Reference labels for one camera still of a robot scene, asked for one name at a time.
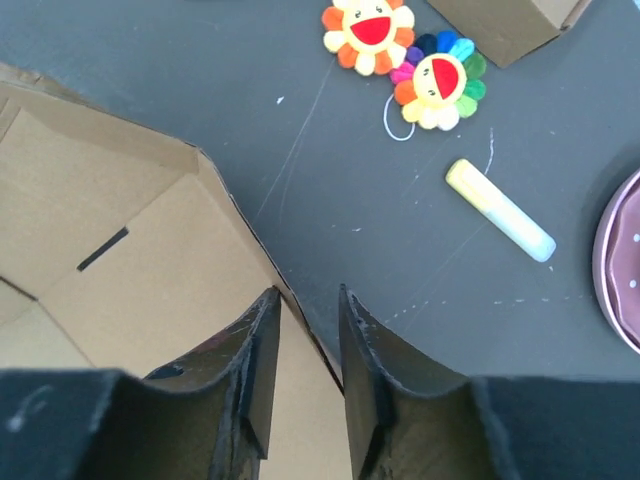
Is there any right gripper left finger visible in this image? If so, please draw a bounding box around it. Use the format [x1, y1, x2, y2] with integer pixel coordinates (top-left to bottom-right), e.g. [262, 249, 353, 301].
[144, 287, 281, 479]

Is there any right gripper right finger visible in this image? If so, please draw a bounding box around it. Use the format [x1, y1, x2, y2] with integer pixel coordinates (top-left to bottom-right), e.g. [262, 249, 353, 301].
[339, 286, 497, 479]

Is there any pink plate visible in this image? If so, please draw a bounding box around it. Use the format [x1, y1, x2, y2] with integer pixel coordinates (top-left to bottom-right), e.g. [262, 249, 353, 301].
[592, 172, 639, 352]

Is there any yellow chalk stick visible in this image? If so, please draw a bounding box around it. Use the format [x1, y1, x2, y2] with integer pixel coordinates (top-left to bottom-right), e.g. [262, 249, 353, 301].
[445, 159, 556, 263]

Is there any rainbow flower plush right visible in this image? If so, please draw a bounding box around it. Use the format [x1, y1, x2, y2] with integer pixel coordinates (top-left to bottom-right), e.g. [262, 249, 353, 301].
[383, 30, 487, 142]

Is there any cardboard box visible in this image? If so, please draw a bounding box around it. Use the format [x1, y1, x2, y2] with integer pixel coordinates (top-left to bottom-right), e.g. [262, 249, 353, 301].
[428, 0, 591, 68]
[1, 66, 351, 479]

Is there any orange flower plush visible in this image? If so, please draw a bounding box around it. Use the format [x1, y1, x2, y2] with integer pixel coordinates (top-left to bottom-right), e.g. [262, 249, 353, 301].
[321, 0, 415, 76]

